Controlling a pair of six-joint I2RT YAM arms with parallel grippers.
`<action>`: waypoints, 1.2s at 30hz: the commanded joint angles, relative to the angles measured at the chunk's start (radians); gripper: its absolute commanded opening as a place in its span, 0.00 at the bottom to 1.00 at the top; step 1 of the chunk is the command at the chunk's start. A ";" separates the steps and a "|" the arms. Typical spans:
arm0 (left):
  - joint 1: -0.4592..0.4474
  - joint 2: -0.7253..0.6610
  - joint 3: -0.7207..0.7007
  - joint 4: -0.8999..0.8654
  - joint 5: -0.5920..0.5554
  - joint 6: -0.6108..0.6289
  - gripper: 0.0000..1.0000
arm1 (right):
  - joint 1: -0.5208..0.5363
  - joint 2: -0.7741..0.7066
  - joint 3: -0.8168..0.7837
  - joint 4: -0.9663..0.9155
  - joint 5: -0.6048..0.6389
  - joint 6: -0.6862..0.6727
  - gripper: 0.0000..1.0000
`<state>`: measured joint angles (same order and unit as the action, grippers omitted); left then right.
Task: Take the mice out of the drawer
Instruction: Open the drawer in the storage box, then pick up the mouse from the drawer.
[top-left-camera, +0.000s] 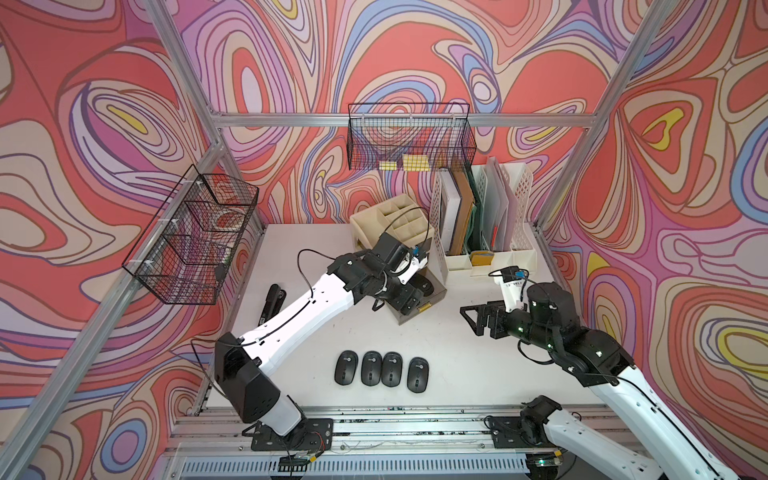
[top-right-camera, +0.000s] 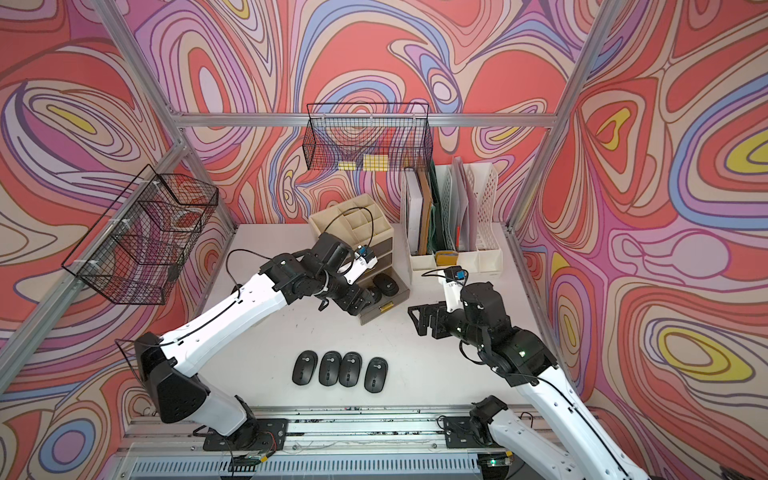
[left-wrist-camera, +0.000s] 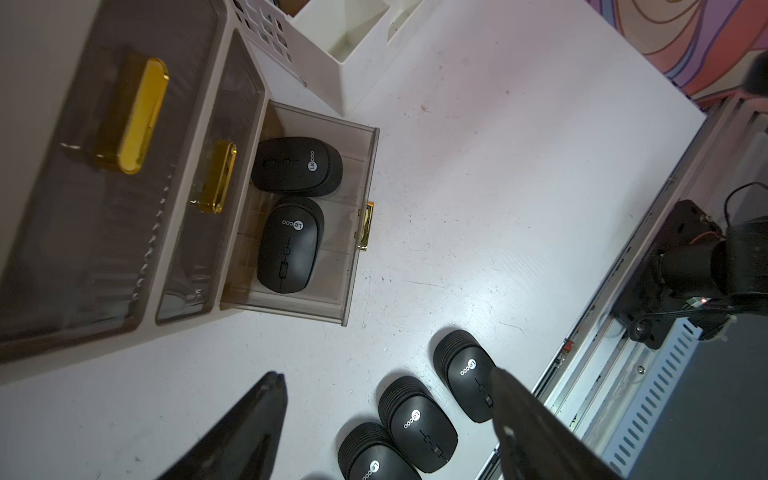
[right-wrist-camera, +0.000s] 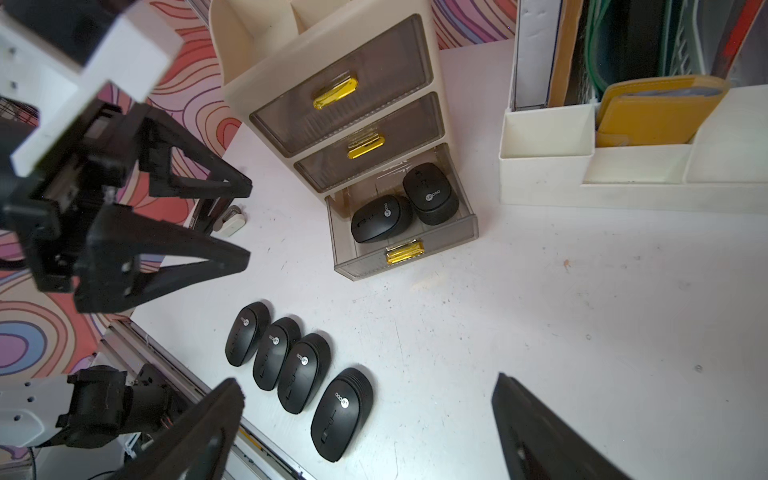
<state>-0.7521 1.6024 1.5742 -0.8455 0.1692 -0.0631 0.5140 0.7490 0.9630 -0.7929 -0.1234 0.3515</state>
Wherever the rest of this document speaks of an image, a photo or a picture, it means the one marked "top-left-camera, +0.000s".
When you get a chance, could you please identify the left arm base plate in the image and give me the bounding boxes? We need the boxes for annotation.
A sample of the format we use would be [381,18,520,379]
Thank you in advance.
[249,418,334,453]

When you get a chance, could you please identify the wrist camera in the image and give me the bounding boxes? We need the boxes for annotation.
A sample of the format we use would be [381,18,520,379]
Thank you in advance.
[489,266,530,313]
[397,247,428,285]

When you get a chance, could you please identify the white book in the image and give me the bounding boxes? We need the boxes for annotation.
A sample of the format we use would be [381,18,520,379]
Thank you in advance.
[437,170,461,250]

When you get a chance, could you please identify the white file rack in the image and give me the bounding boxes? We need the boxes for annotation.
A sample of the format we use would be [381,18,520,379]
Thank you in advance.
[430,159,539,281]

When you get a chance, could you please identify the beige drawer organizer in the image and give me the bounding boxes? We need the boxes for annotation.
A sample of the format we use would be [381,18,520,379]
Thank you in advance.
[350,194,435,277]

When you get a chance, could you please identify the black wire basket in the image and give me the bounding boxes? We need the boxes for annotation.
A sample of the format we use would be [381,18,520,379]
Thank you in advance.
[347,100,477,172]
[122,165,259,305]

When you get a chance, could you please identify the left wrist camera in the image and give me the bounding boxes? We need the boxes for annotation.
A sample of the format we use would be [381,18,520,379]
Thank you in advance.
[397,247,428,285]

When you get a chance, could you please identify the transparent bottom drawer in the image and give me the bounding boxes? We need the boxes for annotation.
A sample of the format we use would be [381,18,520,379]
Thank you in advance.
[386,268,447,325]

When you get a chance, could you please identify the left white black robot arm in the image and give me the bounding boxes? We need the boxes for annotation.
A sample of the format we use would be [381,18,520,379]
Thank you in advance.
[213,233,432,437]

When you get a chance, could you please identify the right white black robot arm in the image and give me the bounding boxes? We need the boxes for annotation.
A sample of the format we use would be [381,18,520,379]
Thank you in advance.
[460,281,738,479]

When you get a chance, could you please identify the aluminium rail base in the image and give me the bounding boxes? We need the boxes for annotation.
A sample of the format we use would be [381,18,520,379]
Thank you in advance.
[149,404,673,480]

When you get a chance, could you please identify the back black wire basket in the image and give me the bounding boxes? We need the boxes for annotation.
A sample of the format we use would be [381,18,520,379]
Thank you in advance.
[347,100,477,172]

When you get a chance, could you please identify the left black wire basket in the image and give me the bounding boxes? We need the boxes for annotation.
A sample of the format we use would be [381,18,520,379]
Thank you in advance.
[122,165,259,305]

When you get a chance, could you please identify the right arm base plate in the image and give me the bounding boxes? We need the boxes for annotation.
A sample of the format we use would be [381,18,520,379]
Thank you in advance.
[482,415,538,449]

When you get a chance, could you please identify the yellow sticky notes pad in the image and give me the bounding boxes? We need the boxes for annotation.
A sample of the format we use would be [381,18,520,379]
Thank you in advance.
[402,154,432,172]

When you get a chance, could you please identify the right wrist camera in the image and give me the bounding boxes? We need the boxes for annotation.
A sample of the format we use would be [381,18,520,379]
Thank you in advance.
[489,266,530,313]

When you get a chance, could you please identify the translucent grey folders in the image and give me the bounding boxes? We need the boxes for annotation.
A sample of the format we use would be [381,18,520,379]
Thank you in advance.
[481,157,510,252]

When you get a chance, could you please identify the black stapler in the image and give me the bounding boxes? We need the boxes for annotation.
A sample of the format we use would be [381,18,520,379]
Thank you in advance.
[258,284,286,326]

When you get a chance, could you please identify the brown cardboard folder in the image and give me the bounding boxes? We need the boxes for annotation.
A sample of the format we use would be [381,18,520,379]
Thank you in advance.
[449,170,475,256]

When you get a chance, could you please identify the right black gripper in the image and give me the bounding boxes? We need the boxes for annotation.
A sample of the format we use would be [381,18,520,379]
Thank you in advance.
[460,299,557,352]

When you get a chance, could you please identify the green folder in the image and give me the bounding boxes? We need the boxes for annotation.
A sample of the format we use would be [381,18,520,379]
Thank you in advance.
[465,167,487,253]

